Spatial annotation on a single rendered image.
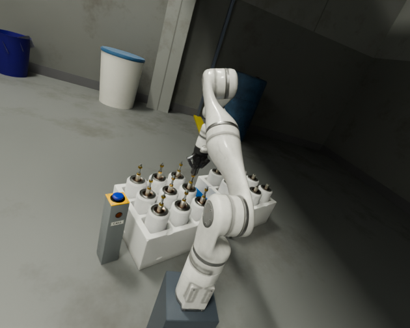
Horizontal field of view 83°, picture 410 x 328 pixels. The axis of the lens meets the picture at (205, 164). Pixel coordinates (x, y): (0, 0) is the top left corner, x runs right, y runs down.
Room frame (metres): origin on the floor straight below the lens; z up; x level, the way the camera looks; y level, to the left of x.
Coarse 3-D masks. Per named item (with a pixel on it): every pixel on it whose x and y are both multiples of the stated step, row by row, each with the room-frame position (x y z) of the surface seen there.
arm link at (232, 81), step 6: (228, 72) 0.74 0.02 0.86; (234, 72) 0.75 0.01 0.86; (228, 78) 0.73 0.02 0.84; (234, 78) 0.73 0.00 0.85; (228, 84) 0.73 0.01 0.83; (234, 84) 0.73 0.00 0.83; (228, 90) 0.73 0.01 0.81; (234, 90) 0.74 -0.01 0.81; (228, 96) 0.74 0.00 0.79; (222, 102) 0.85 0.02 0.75
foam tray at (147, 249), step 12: (132, 204) 0.88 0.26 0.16; (132, 216) 0.79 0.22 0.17; (144, 216) 0.81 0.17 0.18; (132, 228) 0.77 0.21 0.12; (144, 228) 0.74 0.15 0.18; (168, 228) 0.80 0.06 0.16; (180, 228) 0.81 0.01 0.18; (192, 228) 0.85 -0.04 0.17; (132, 240) 0.76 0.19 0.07; (144, 240) 0.69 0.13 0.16; (156, 240) 0.71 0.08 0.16; (168, 240) 0.76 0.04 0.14; (180, 240) 0.81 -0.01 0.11; (192, 240) 0.87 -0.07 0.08; (132, 252) 0.74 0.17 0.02; (144, 252) 0.69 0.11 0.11; (156, 252) 0.73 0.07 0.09; (168, 252) 0.78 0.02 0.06; (180, 252) 0.83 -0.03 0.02; (144, 264) 0.70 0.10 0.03
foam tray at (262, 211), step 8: (200, 176) 1.34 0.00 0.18; (200, 184) 1.31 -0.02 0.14; (208, 184) 1.28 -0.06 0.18; (208, 192) 1.25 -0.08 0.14; (216, 192) 1.22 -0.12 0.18; (272, 200) 1.36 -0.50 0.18; (256, 208) 1.20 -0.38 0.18; (264, 208) 1.27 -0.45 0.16; (272, 208) 1.35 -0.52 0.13; (256, 216) 1.23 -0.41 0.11; (264, 216) 1.31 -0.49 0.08; (256, 224) 1.27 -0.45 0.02
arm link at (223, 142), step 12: (216, 132) 0.57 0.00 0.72; (228, 132) 0.57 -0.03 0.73; (216, 144) 0.55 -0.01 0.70; (228, 144) 0.54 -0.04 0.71; (240, 144) 0.57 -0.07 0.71; (216, 156) 0.54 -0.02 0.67; (228, 156) 0.53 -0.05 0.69; (240, 156) 0.53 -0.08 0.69; (228, 168) 0.52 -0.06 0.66; (240, 168) 0.51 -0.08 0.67; (228, 180) 0.51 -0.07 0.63; (240, 180) 0.49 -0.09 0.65; (228, 192) 0.51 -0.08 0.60; (240, 192) 0.47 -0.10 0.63; (252, 204) 0.44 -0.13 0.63; (252, 216) 0.42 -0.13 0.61; (252, 228) 0.41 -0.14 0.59
